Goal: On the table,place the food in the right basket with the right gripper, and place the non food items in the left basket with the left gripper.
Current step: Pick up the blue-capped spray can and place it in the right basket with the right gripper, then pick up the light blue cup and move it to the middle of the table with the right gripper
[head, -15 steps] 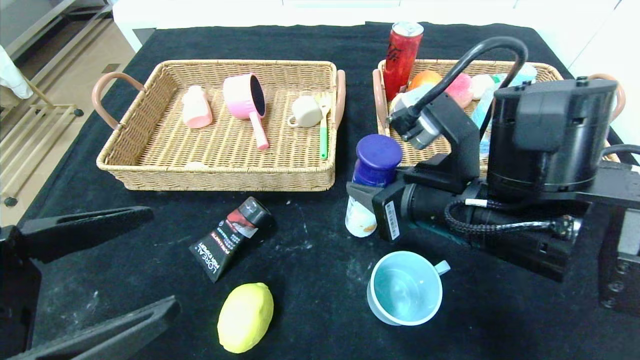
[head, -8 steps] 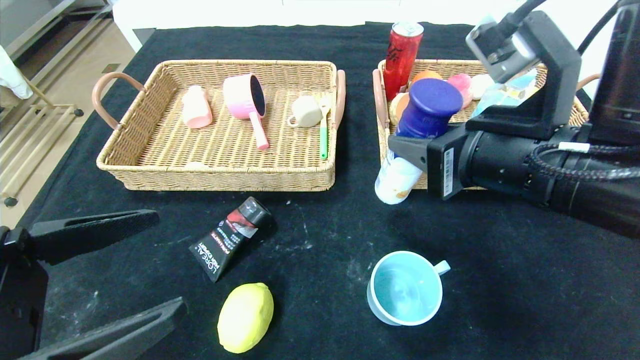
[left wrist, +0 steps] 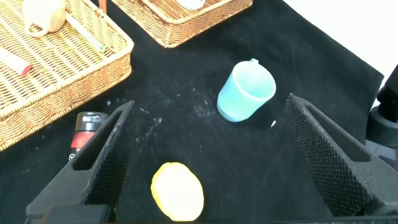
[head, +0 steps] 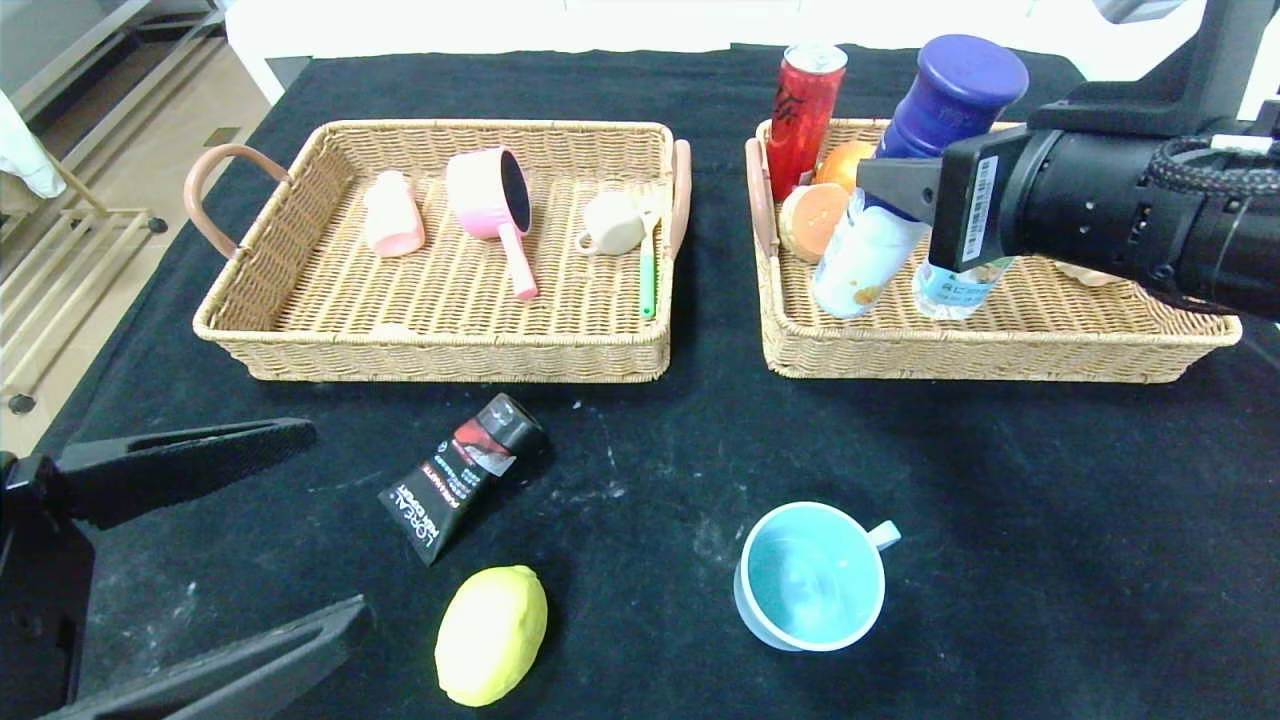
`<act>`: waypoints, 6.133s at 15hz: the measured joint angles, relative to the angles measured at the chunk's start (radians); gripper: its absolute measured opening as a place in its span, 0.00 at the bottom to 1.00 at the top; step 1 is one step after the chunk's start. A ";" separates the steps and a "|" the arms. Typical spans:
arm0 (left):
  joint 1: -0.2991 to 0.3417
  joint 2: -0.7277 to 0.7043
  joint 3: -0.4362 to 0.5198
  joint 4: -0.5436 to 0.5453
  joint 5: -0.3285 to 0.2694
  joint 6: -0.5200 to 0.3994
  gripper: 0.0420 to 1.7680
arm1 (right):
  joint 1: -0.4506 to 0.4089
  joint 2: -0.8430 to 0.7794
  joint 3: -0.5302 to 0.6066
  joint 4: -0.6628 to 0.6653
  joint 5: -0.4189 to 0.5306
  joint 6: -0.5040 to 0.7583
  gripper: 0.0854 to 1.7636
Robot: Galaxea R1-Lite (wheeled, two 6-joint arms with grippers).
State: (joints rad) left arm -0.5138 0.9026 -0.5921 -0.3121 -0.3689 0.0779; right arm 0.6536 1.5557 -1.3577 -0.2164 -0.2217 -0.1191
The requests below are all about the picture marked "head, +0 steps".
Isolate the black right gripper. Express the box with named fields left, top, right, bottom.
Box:
left=855, top=122, right=1209, bottom=293

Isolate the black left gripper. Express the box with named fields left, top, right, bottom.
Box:
left=0, top=417, right=374, bottom=720

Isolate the white bottle with blue cap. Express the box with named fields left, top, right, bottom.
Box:
left=812, top=34, right=1030, bottom=321

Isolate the brown round bread bun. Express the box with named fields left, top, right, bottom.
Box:
left=779, top=183, right=853, bottom=265

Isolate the clear water bottle teal label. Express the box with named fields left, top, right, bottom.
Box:
left=912, top=255, right=1016, bottom=321

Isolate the teal plastic cup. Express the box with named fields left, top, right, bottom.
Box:
left=733, top=501, right=902, bottom=653

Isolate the wicker basket holding food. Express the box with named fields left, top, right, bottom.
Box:
left=745, top=118, right=1243, bottom=384

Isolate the wicker basket holding kitchen toys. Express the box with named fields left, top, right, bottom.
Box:
left=184, top=120, right=693, bottom=384

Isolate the orange fruit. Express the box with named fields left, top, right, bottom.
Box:
left=815, top=140, right=883, bottom=196

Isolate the red soda can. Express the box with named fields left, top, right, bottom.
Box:
left=766, top=43, right=849, bottom=204

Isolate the striped cream croissant bread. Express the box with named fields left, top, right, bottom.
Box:
left=1050, top=260, right=1131, bottom=289

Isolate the black face wash tube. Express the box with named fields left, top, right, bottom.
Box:
left=378, top=393, right=546, bottom=567

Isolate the yellow lemon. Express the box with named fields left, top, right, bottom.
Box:
left=434, top=565, right=549, bottom=708

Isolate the small cream mug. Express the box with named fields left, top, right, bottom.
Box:
left=576, top=191, right=646, bottom=257

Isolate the wooden rack with casters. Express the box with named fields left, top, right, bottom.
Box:
left=0, top=150, right=166, bottom=416

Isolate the small pink bottle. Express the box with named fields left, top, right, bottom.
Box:
left=362, top=170, right=427, bottom=259

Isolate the pink toy saucepan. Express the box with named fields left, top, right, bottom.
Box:
left=446, top=146, right=539, bottom=301

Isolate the white hanging cloth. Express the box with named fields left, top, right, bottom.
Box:
left=0, top=90, right=66, bottom=199

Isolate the white desk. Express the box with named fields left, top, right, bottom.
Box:
left=225, top=0, right=1101, bottom=106

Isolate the grey shelf unit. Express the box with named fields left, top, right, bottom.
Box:
left=0, top=0, right=231, bottom=126

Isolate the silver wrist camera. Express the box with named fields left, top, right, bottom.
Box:
left=1093, top=0, right=1191, bottom=23

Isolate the black braided cable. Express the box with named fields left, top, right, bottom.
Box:
left=1148, top=133, right=1280, bottom=198

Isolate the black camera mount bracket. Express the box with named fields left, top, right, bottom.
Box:
left=1030, top=0, right=1280, bottom=136

